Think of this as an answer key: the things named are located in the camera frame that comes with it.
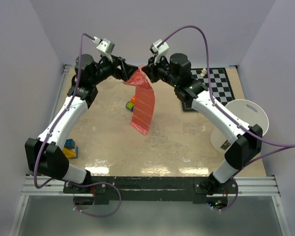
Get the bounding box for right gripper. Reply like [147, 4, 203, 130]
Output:
[142, 53, 179, 88]

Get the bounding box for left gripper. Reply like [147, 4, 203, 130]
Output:
[91, 52, 138, 86]

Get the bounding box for red trash bag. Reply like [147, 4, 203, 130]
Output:
[123, 66, 155, 135]

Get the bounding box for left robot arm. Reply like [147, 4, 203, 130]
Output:
[25, 54, 138, 193]

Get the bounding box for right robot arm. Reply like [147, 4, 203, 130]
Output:
[142, 53, 263, 195]

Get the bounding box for white trash bin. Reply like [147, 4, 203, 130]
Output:
[210, 99, 269, 154]

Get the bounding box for colourful toy block car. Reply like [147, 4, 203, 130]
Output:
[125, 96, 135, 112]

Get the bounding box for white chess piece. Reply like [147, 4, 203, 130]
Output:
[201, 68, 207, 76]

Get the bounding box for black white chessboard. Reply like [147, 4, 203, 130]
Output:
[191, 67, 235, 106]

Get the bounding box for yellow blue toy blocks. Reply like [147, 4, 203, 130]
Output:
[63, 139, 78, 159]

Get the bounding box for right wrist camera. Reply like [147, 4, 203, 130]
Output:
[150, 39, 169, 65]

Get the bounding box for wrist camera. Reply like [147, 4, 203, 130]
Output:
[93, 37, 115, 62]
[150, 39, 169, 65]

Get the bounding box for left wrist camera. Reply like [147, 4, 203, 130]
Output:
[93, 37, 115, 62]

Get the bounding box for aluminium left side rail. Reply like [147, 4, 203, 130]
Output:
[47, 64, 73, 127]

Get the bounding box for aluminium rail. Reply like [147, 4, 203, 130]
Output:
[47, 64, 73, 127]
[21, 176, 280, 197]

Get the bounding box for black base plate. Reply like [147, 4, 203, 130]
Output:
[63, 176, 238, 205]

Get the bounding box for aluminium front rail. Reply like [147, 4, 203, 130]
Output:
[21, 176, 280, 197]

